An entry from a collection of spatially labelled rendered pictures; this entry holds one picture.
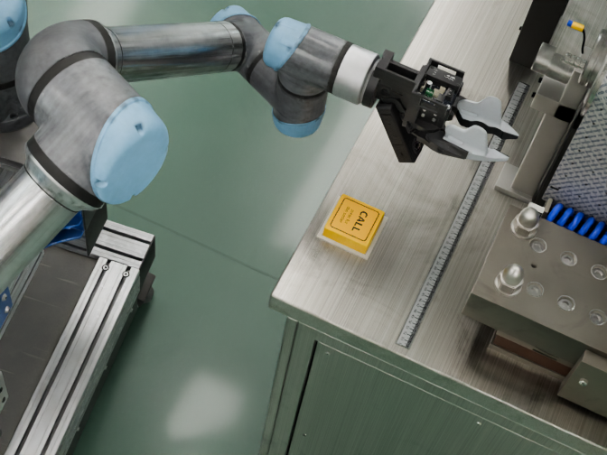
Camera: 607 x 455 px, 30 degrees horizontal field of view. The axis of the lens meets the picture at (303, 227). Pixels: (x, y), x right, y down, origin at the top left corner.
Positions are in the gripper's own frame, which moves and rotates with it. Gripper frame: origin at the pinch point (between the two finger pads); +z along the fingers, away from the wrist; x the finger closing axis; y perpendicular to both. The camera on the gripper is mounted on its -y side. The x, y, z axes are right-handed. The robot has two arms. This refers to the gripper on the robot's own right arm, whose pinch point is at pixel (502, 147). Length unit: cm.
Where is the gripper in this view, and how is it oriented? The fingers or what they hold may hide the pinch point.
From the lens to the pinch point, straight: 158.0
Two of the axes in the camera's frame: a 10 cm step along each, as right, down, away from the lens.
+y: 1.2, -5.4, -8.3
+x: 4.1, -7.4, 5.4
